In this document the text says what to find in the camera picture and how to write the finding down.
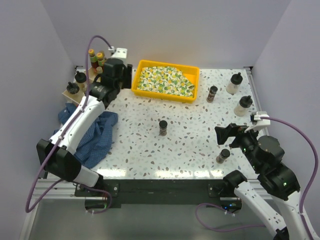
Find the yellow plastic bin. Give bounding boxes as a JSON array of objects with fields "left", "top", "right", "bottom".
[{"left": 131, "top": 59, "right": 200, "bottom": 103}]

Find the spice jar front-right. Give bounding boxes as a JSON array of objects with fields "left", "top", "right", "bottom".
[{"left": 216, "top": 148, "right": 231, "bottom": 164}]

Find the clear shaker jar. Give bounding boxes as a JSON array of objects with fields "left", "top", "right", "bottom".
[
  {"left": 226, "top": 72, "right": 243, "bottom": 94},
  {"left": 66, "top": 82, "right": 80, "bottom": 95},
  {"left": 233, "top": 95, "right": 253, "bottom": 117},
  {"left": 74, "top": 71, "right": 87, "bottom": 92}
]

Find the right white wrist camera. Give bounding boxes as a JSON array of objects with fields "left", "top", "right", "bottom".
[{"left": 244, "top": 111, "right": 271, "bottom": 133}]

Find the dark spice jar, black lid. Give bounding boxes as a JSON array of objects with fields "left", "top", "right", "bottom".
[{"left": 159, "top": 120, "right": 168, "bottom": 136}]

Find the blue checkered cloth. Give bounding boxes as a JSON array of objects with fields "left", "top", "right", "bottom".
[{"left": 53, "top": 102, "right": 119, "bottom": 169}]

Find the spice jar back-right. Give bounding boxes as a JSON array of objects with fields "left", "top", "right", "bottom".
[{"left": 206, "top": 85, "right": 218, "bottom": 103}]

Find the lemon-print cloth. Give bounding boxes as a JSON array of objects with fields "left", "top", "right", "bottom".
[{"left": 137, "top": 66, "right": 195, "bottom": 98}]

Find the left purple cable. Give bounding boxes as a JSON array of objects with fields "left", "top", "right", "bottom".
[{"left": 24, "top": 35, "right": 115, "bottom": 214}]

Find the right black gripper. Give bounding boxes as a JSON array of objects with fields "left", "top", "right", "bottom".
[{"left": 214, "top": 121, "right": 262, "bottom": 170}]

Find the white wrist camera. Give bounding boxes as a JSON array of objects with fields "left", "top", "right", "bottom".
[
  {"left": 244, "top": 111, "right": 271, "bottom": 133},
  {"left": 108, "top": 46, "right": 128, "bottom": 59}
]

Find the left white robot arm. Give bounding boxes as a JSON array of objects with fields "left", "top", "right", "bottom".
[{"left": 36, "top": 58, "right": 133, "bottom": 196}]

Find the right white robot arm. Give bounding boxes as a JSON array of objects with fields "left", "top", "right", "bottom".
[{"left": 214, "top": 119, "right": 320, "bottom": 240}]

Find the cream divided organizer tray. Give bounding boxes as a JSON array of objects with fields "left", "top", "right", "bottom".
[{"left": 62, "top": 68, "right": 88, "bottom": 106}]

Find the green-label sauce bottle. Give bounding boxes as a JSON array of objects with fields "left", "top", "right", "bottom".
[{"left": 88, "top": 48, "right": 99, "bottom": 69}]

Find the red sauce bottle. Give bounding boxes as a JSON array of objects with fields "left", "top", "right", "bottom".
[{"left": 96, "top": 52, "right": 106, "bottom": 68}]

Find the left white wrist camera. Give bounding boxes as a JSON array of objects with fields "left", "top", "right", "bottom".
[{"left": 108, "top": 46, "right": 128, "bottom": 59}]

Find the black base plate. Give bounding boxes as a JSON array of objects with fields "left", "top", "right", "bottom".
[{"left": 74, "top": 172, "right": 253, "bottom": 209}]

